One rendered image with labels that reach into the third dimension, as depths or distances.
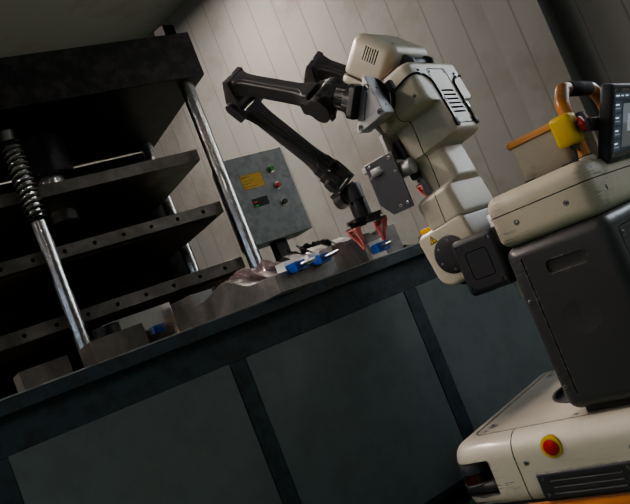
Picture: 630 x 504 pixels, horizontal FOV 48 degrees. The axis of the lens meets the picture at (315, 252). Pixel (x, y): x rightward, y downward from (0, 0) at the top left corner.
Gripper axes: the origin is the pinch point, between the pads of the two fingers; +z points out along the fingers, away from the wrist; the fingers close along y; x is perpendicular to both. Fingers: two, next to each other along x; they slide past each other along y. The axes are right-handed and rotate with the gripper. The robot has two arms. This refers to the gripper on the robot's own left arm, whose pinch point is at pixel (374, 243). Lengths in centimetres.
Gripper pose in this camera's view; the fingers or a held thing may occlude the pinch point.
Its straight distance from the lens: 222.5
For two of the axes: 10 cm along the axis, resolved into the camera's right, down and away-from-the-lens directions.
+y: -8.6, 3.2, -4.0
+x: 3.6, -1.9, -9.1
